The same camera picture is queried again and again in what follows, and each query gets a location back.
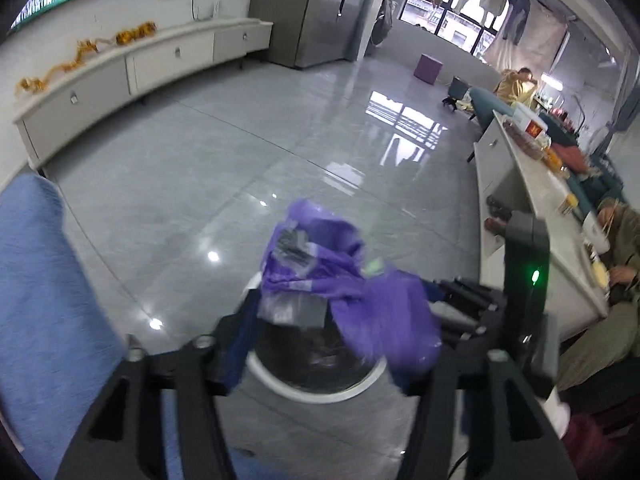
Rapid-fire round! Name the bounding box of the purple plastic wrapper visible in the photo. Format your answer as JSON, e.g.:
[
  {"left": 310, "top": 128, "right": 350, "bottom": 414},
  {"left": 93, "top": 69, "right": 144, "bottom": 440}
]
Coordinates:
[{"left": 258, "top": 200, "right": 442, "bottom": 374}]

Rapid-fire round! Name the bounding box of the white round trash bin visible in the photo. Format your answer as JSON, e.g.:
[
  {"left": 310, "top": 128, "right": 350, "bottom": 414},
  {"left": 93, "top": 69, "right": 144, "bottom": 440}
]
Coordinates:
[{"left": 246, "top": 292, "right": 386, "bottom": 405}]

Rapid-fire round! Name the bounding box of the blue fluffy rug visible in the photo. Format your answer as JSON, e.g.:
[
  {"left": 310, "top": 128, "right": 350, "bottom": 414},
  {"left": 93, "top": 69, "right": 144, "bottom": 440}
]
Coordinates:
[{"left": 1, "top": 174, "right": 277, "bottom": 479}]

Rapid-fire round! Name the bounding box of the seated person in green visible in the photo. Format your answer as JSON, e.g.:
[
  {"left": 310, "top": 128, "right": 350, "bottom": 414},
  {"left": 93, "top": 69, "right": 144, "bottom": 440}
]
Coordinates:
[{"left": 554, "top": 197, "right": 640, "bottom": 396}]

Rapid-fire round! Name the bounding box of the teal sofa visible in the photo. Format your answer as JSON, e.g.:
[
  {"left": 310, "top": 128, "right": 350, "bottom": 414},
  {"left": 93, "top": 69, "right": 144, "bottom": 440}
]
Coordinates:
[{"left": 470, "top": 87, "right": 628, "bottom": 218}]

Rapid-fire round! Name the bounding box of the white long counter table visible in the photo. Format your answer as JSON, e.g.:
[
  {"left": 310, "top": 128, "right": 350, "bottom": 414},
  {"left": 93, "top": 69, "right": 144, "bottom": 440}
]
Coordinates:
[{"left": 474, "top": 113, "right": 608, "bottom": 340}]

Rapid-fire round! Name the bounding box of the person in yellow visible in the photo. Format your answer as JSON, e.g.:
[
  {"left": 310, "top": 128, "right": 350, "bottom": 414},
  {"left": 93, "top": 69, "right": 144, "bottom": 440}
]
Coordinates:
[{"left": 494, "top": 67, "right": 538, "bottom": 106}]

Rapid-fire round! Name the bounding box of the purple cube stool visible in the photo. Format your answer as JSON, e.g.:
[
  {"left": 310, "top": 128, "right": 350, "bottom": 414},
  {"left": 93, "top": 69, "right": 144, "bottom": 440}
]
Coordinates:
[{"left": 413, "top": 54, "right": 442, "bottom": 84}]

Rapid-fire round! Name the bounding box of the white TV cabinet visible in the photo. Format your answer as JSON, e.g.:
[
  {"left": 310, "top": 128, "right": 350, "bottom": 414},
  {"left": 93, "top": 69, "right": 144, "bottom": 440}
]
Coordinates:
[{"left": 13, "top": 18, "right": 272, "bottom": 169}]

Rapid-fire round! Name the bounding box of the golden dragon ornament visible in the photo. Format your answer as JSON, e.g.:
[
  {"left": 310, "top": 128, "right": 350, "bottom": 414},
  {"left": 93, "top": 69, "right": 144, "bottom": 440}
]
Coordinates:
[{"left": 15, "top": 22, "right": 157, "bottom": 96}]

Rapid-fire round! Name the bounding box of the grey refrigerator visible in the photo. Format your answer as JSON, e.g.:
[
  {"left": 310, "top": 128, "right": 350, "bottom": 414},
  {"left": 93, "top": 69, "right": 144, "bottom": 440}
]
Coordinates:
[{"left": 248, "top": 0, "right": 366, "bottom": 70}]

